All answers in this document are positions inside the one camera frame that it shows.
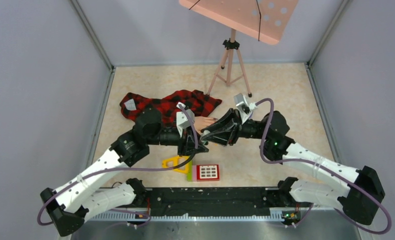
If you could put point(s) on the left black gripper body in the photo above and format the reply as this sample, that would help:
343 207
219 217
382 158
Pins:
184 142

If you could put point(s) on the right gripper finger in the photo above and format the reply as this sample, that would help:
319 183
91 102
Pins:
229 122
223 138

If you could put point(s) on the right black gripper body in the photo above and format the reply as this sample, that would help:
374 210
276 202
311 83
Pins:
249 129

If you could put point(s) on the nail polish bottle grey cap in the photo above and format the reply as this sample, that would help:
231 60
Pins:
206 132

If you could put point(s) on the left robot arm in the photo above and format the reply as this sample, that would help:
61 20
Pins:
79 200

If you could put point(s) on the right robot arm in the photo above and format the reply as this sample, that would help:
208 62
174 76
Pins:
355 192

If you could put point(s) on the mannequin hand with painted nails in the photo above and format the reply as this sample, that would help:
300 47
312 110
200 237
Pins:
202 122

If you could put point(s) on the red window toy block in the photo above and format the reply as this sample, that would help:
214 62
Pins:
205 173

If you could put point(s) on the yellow triangle toy piece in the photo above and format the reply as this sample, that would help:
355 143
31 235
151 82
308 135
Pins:
176 160

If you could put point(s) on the green toy plate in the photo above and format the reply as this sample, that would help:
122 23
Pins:
189 175

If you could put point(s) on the red black plaid shirt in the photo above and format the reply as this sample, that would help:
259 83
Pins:
201 104

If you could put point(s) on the pink music stand tripod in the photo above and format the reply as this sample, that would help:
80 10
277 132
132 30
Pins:
223 71

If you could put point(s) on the pink perforated stand tray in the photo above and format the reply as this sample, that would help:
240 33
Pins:
264 20

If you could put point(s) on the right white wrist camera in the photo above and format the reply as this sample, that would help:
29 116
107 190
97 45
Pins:
244 108

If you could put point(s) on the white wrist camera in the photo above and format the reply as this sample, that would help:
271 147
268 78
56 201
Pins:
244 108
184 118

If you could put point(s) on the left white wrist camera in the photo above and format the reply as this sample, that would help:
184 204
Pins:
184 118

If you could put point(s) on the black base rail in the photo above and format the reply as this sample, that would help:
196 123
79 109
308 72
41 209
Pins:
212 201

